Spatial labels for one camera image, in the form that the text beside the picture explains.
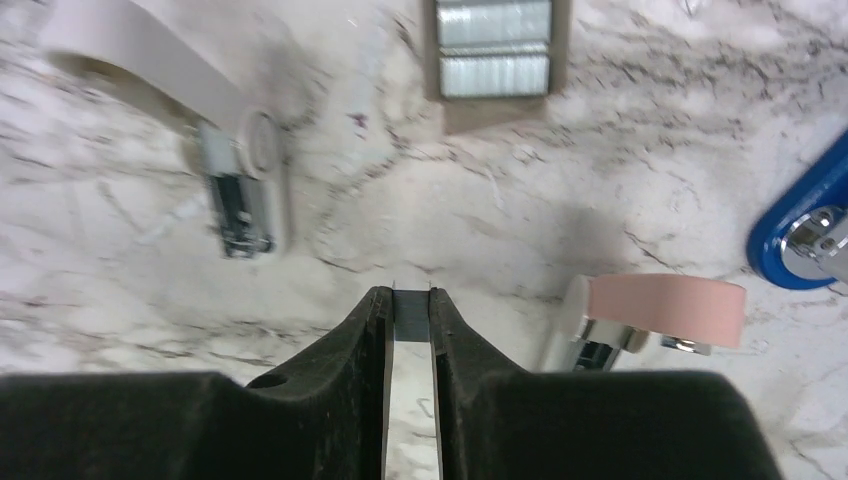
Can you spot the blue stapler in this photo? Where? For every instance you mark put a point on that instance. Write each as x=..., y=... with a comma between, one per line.
x=800, y=243

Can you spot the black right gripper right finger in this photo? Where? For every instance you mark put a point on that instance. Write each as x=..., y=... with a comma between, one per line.
x=497, y=420

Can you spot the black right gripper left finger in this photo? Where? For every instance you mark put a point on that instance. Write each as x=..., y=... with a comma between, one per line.
x=320, y=415

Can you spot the grey staple strip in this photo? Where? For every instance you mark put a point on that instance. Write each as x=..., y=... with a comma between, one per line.
x=411, y=315

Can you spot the small white stapler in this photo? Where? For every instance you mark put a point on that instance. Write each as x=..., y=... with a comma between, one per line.
x=241, y=144

